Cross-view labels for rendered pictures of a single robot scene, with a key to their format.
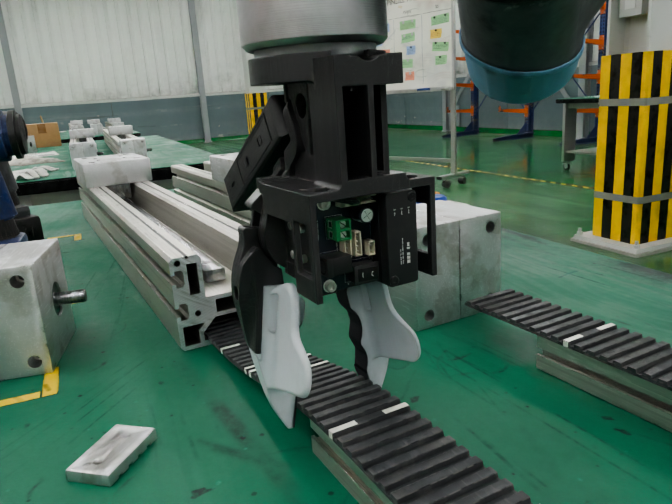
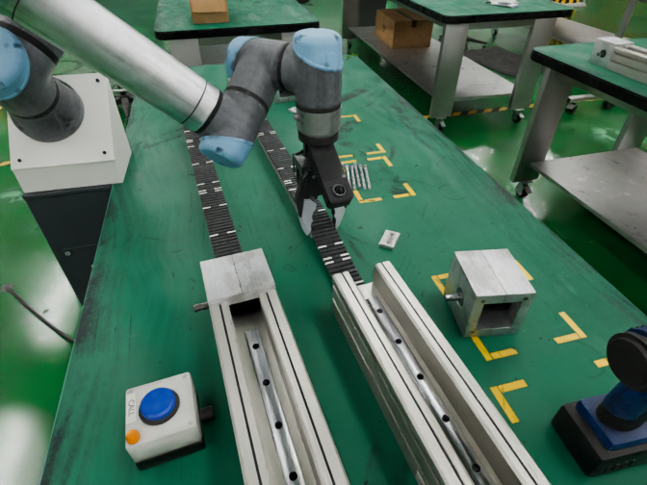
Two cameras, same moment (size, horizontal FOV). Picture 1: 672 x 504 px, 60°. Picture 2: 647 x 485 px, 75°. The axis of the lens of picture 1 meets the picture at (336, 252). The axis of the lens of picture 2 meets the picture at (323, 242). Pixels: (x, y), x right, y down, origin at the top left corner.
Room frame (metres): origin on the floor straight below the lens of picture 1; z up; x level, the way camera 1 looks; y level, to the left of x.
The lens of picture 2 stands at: (0.99, 0.10, 1.32)
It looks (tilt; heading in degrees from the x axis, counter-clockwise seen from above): 39 degrees down; 188
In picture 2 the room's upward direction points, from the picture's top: straight up
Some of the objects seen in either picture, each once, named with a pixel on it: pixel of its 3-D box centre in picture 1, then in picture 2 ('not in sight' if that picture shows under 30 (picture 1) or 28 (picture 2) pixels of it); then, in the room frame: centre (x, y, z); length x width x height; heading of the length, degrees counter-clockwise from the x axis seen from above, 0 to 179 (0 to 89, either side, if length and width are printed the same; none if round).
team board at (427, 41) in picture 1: (398, 91); not in sight; (6.45, -0.79, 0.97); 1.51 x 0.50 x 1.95; 42
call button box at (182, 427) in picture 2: not in sight; (171, 416); (0.75, -0.12, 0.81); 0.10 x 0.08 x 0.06; 118
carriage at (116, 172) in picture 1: (112, 176); not in sight; (1.07, 0.40, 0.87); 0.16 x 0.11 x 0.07; 28
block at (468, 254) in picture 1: (439, 257); (233, 295); (0.55, -0.10, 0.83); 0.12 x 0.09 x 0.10; 118
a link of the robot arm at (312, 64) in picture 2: not in sight; (316, 70); (0.31, 0.00, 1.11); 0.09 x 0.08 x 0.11; 72
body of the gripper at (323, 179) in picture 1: (331, 174); (317, 159); (0.31, 0.00, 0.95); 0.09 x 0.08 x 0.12; 28
